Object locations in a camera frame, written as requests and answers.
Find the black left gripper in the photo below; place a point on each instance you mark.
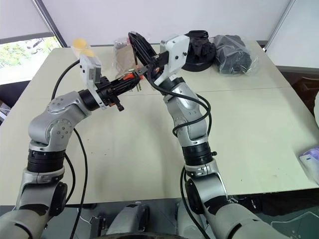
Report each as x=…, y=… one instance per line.
x=107, y=91

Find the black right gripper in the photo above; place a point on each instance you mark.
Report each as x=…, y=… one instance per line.
x=159, y=64

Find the orange hex key holder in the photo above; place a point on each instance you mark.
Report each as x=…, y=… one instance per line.
x=131, y=77

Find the metal hex key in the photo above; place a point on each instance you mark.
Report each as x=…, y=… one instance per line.
x=141, y=71

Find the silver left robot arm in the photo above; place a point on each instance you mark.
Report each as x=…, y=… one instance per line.
x=47, y=129

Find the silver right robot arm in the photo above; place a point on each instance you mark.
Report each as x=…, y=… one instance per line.
x=189, y=117

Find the clear bag with brown contents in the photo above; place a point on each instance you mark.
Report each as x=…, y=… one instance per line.
x=122, y=58

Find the yellow round sponge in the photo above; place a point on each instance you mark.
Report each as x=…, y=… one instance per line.
x=88, y=52
x=79, y=43

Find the black round-based object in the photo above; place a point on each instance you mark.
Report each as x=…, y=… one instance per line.
x=199, y=58

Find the black item in clear bag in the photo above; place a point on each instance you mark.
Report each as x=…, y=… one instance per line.
x=231, y=54

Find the dark box with papers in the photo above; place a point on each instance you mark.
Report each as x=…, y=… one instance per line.
x=8, y=98

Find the dark rounded shape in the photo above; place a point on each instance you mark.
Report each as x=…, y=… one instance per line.
x=132, y=220

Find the dark brown furniture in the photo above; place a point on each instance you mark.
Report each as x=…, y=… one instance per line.
x=305, y=84

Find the white and purple package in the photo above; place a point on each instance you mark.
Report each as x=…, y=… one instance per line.
x=311, y=163

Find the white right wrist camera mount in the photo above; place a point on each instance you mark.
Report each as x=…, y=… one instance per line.
x=175, y=55

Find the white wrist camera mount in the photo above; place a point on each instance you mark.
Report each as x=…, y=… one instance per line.
x=86, y=67
x=175, y=55

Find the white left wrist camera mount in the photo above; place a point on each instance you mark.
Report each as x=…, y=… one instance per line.
x=86, y=67

